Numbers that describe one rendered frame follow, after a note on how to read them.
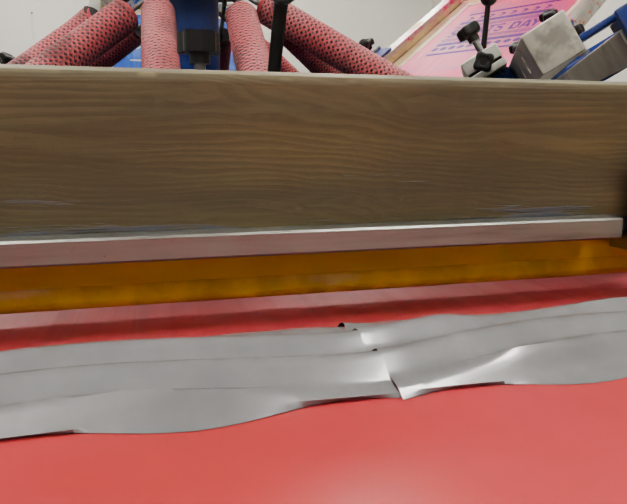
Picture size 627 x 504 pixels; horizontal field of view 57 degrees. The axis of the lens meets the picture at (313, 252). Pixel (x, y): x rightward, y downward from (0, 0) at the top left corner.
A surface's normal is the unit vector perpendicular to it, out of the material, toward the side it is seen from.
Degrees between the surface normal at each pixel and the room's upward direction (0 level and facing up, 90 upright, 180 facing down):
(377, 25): 90
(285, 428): 0
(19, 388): 32
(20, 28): 90
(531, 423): 0
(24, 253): 90
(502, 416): 0
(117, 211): 90
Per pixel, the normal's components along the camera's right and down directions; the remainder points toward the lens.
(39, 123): 0.25, 0.18
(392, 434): 0.00, -0.98
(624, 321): 0.09, -0.73
